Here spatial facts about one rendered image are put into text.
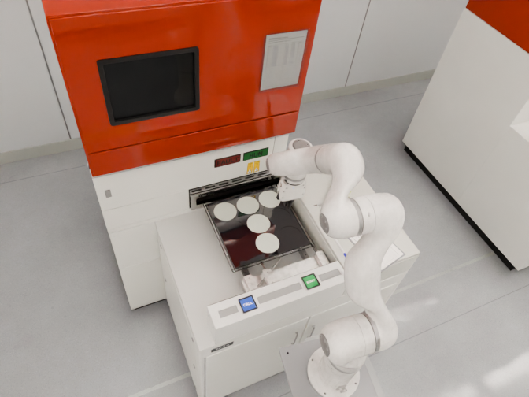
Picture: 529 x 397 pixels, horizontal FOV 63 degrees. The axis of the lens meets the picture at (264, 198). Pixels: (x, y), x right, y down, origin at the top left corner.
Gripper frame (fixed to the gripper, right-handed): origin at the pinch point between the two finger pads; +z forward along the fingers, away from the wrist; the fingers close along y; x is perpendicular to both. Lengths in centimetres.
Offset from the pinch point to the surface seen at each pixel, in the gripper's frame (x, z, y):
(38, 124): 165, 84, -114
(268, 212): 10.9, 19.7, -2.2
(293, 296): -33.1, 12.8, -7.8
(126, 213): 22, 17, -62
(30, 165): 155, 112, -127
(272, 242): -4.7, 19.4, -5.6
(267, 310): -35.9, 12.8, -18.9
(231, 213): 14.4, 19.7, -18.6
